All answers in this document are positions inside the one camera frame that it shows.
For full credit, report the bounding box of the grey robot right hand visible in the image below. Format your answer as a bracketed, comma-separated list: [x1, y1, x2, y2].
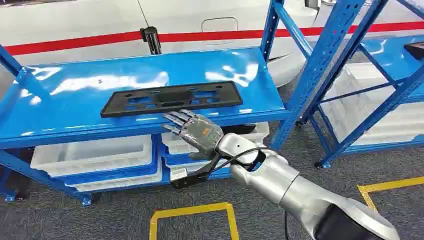
[160, 109, 225, 162]

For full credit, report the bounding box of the white plastic bin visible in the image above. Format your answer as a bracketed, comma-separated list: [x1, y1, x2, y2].
[319, 62, 424, 147]
[30, 134, 155, 178]
[160, 121, 271, 157]

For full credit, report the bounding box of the blue plastic bin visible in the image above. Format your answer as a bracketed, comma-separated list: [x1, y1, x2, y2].
[56, 135, 161, 187]

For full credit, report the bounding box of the blue metal shelf rack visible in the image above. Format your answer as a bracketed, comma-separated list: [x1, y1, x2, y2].
[269, 0, 424, 170]
[0, 0, 314, 207]

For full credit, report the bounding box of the white vehicle with red stripe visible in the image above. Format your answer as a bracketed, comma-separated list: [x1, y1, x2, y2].
[0, 0, 424, 89]

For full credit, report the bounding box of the black flat part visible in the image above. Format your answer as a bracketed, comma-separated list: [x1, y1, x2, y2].
[403, 41, 424, 61]

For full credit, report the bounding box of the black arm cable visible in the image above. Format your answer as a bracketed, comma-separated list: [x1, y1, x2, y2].
[210, 147, 290, 240]

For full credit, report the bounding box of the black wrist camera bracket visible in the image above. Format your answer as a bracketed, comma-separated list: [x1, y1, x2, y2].
[170, 152, 222, 190]

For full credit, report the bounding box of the black plastic plate frame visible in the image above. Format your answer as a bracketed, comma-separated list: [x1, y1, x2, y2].
[99, 80, 244, 119]

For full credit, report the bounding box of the black barrier post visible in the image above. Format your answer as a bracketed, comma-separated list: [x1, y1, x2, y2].
[139, 26, 163, 56]

